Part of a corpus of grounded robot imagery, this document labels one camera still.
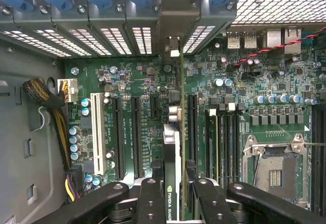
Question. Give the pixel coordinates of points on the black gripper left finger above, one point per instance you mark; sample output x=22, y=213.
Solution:
x=150, y=203

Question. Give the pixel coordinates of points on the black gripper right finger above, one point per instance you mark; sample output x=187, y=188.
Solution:
x=216, y=203

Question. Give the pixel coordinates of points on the black RAM slot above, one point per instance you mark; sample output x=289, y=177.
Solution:
x=222, y=147
x=237, y=147
x=229, y=147

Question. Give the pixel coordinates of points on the long black expansion slot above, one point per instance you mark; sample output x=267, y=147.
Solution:
x=137, y=137
x=118, y=137
x=192, y=127

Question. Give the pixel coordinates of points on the silver CPU socket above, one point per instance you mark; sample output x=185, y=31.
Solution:
x=277, y=173

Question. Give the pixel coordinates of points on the white expansion slot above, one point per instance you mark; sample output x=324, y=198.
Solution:
x=97, y=132

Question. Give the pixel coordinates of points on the short black expansion slot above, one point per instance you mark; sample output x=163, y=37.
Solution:
x=155, y=107

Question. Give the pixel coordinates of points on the thin metal locking lever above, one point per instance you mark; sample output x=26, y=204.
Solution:
x=315, y=144

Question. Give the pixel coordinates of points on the green motherboard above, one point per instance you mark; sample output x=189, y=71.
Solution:
x=142, y=81

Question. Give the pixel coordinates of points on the white power connector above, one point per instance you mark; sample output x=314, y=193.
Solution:
x=68, y=90

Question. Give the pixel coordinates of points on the dark grey PC case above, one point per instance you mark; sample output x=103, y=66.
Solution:
x=15, y=132

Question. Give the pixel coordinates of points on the silver USB port block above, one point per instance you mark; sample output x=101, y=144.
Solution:
x=250, y=40
x=233, y=40

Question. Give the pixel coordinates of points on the silver network port block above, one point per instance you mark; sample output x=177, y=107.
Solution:
x=284, y=40

